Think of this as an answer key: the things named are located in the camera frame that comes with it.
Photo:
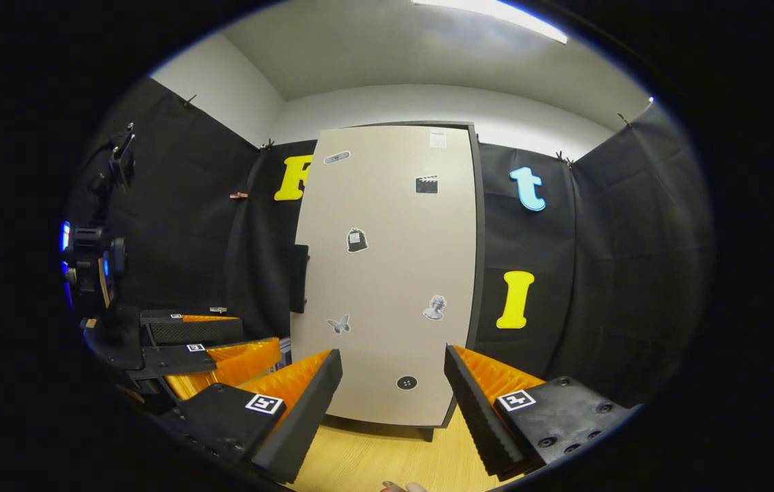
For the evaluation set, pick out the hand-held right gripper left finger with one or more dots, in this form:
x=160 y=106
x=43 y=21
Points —
x=305 y=424

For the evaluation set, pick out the beige cabinet door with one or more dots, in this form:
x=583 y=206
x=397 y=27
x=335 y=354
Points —
x=387 y=273

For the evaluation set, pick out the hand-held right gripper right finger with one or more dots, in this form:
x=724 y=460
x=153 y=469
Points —
x=476 y=410

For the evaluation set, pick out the small dark cloth clip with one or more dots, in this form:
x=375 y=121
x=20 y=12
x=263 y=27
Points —
x=189 y=100
x=267 y=145
x=563 y=158
x=624 y=119

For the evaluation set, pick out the black backdrop cloth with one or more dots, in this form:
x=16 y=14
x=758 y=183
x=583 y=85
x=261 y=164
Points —
x=175 y=225

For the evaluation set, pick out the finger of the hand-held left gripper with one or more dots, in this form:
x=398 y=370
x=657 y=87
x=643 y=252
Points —
x=195 y=331
x=168 y=361

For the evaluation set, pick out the dark grey cabinet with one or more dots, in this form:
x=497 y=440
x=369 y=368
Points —
x=481 y=239

